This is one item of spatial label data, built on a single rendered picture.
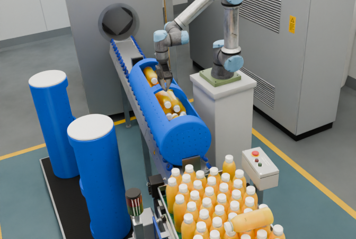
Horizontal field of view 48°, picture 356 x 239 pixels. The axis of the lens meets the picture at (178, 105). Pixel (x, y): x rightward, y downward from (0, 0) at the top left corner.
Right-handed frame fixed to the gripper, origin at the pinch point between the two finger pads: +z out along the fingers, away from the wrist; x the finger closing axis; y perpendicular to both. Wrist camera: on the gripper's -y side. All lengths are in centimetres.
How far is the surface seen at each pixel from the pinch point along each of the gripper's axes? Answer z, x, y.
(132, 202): -1, 37, -84
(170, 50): 20, -31, 103
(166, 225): 33, 22, -69
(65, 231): 108, 79, 18
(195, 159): 19.7, -2.3, -44.1
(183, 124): 0.9, 1.0, -37.1
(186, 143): 13.2, 0.3, -37.1
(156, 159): 36.3, 13.3, -15.7
